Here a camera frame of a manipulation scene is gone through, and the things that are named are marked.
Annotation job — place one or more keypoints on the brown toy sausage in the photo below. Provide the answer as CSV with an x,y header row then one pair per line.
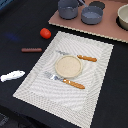
x,y
31,50

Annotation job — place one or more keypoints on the black round lid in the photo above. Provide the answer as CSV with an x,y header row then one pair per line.
x,y
97,4

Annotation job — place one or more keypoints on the tall grey pot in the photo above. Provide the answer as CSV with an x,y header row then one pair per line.
x,y
68,9

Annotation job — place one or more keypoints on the cream bowl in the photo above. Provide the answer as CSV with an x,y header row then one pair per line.
x,y
123,16

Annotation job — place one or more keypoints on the red toy tomato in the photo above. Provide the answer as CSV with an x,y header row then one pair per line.
x,y
45,33

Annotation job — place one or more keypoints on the grey frying pan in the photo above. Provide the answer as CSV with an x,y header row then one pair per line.
x,y
91,15

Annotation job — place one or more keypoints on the beige round plate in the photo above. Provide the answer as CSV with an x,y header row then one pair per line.
x,y
68,66

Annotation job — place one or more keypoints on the brown cork mat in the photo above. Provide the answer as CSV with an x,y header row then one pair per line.
x,y
107,28

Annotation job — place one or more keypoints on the woven grey placemat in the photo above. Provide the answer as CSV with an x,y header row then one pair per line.
x,y
74,105

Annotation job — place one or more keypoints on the knife with wooden handle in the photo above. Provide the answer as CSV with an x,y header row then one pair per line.
x,y
79,56

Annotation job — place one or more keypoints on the fork with wooden handle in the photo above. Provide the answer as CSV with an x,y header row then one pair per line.
x,y
66,81

